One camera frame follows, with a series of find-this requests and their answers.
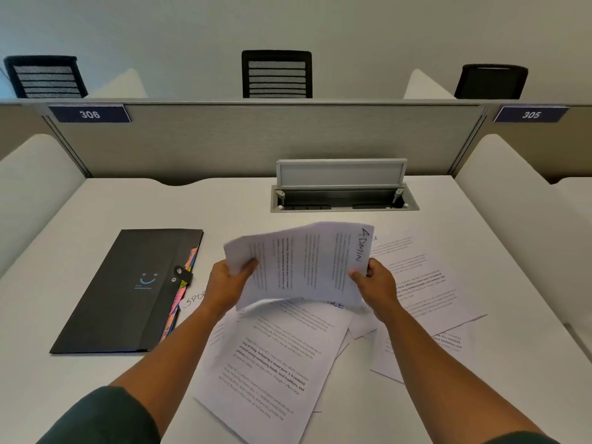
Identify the person's right hand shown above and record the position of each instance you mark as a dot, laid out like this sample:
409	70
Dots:
379	291

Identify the person's left hand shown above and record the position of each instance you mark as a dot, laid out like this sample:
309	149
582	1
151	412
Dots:
226	291

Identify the thin white paper bundle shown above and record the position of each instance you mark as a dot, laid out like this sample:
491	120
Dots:
300	263

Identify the pile of white papers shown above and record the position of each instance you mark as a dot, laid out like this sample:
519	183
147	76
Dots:
277	365

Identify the black expanding folder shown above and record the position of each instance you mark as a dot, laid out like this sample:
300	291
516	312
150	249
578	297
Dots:
106	300

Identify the person's right forearm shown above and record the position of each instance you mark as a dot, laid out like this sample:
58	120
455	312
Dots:
444	374

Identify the person's left forearm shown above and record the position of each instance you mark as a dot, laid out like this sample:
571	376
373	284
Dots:
171	365

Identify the grey fabric partition panel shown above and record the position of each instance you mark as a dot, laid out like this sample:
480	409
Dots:
231	143

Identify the white side desk divider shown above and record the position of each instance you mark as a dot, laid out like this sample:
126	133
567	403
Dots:
32	189
518	217

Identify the green left sleeve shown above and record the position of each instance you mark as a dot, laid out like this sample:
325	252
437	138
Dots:
101	420

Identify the green sleeve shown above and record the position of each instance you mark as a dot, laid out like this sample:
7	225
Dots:
522	439
101	420

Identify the green right sleeve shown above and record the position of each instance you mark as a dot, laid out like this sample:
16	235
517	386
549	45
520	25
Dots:
522	439

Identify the beige partition panel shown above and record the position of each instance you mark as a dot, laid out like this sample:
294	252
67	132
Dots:
18	129
545	147

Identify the blue desk number sign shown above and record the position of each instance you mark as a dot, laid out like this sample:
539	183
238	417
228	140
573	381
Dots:
89	114
531	115

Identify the black mesh office chair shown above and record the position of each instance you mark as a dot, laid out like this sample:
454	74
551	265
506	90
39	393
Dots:
276	54
44	60

